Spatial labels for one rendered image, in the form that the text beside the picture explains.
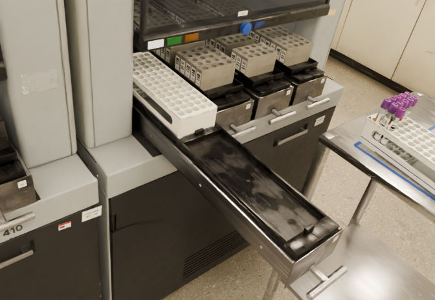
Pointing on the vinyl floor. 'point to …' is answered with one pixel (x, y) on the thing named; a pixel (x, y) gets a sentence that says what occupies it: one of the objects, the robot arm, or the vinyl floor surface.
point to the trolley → (362, 244)
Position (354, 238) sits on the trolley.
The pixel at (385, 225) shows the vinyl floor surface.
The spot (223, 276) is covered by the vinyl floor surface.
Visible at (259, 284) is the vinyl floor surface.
